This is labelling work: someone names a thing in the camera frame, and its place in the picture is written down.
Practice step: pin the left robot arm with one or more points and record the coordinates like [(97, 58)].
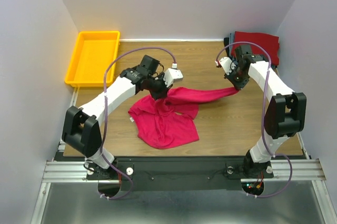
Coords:
[(85, 127)]

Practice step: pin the aluminium frame rail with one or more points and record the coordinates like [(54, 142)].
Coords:
[(227, 127)]

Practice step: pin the folded black t shirt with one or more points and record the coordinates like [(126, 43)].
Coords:
[(231, 54)]

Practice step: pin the folded blue grey t shirt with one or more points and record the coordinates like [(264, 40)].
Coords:
[(232, 40)]

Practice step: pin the yellow plastic tray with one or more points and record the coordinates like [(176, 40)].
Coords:
[(93, 52)]

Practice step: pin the folded red t shirt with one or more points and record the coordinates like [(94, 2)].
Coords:
[(269, 42)]

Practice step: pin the pink t shirt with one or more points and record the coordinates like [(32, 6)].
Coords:
[(169, 122)]

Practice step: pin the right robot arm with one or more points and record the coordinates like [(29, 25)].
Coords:
[(283, 113)]

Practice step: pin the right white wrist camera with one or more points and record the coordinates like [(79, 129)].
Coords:
[(226, 64)]

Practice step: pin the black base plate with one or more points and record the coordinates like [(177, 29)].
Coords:
[(180, 174)]

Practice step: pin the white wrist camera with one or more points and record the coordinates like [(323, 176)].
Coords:
[(226, 64), (172, 76)]

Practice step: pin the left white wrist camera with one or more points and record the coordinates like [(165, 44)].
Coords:
[(172, 76)]

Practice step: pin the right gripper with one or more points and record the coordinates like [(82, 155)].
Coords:
[(238, 85)]

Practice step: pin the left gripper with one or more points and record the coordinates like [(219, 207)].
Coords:
[(163, 91)]

